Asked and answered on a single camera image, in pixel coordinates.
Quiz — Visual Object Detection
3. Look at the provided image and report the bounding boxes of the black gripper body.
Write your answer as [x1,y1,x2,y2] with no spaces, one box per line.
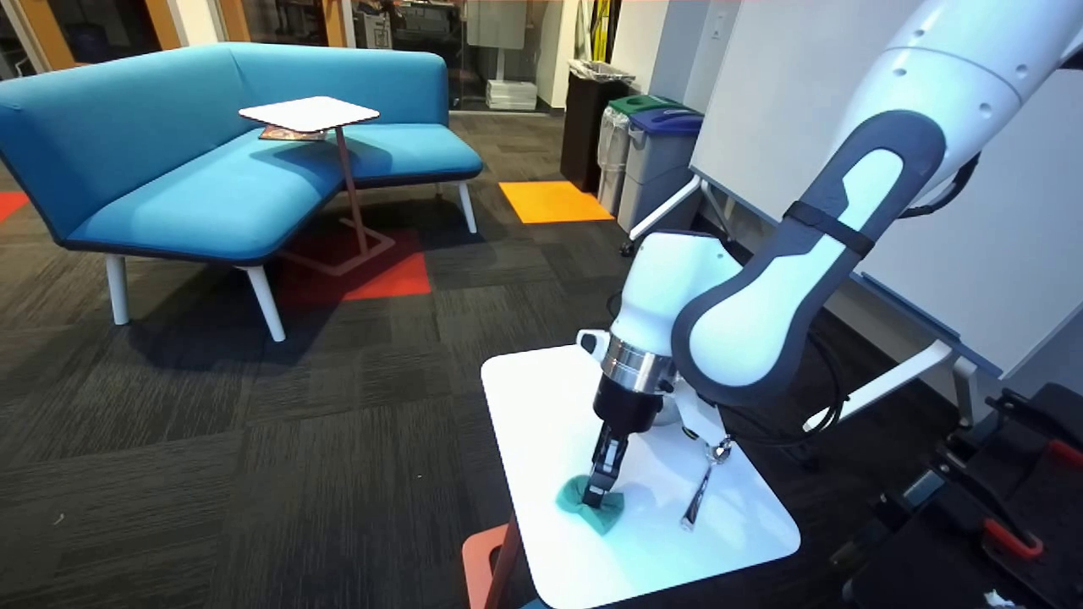
[589,373,669,464]

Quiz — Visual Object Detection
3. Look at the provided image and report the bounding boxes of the green sponge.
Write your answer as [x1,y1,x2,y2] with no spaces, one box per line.
[555,469,629,536]

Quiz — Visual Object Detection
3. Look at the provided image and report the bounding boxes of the metal spoon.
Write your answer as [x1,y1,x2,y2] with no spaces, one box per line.
[677,432,735,531]

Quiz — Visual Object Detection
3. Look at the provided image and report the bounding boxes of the orange table base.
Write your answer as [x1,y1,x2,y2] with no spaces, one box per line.
[458,522,522,609]

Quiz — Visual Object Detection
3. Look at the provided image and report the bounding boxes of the grey bin blue lid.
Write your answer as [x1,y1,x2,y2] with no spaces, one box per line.
[611,104,708,238]

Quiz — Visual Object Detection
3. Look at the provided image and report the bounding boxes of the grey bin green lid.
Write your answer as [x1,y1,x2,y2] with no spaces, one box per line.
[591,90,688,216]

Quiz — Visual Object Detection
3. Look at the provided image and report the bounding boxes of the black waste bin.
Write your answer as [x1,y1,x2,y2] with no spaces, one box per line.
[559,60,639,197]

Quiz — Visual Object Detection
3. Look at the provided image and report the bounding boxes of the white rolling whiteboard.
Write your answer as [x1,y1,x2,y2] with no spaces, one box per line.
[618,0,1083,438]

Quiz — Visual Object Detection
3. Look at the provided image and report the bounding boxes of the white side table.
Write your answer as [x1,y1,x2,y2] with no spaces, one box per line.
[238,90,400,282]

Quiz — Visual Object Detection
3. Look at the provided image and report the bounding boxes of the blue corner sofa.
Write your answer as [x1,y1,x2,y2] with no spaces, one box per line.
[0,40,487,345]

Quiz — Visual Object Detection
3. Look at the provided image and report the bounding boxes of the white pedestal stand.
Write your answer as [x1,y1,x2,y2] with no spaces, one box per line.
[461,0,545,113]

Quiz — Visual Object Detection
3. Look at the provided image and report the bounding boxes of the red clamp handle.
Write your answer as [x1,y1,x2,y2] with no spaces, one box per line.
[1043,435,1083,473]
[978,513,1049,563]

